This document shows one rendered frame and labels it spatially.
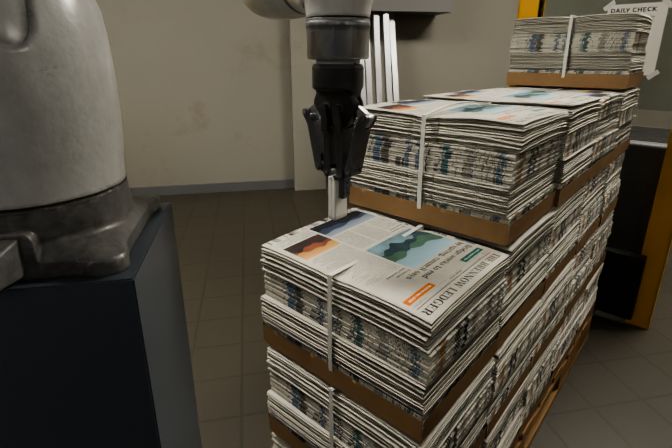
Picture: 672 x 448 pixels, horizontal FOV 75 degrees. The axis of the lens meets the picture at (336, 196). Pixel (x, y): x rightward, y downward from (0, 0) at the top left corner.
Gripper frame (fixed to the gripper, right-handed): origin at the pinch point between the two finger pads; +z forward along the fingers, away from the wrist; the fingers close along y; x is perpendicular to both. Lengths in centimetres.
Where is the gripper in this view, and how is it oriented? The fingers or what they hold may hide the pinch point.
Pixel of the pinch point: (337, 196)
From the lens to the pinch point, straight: 69.1
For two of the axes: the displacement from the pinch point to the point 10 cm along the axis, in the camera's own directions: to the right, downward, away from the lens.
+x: -6.6, 2.3, -7.1
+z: 0.0, 9.5, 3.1
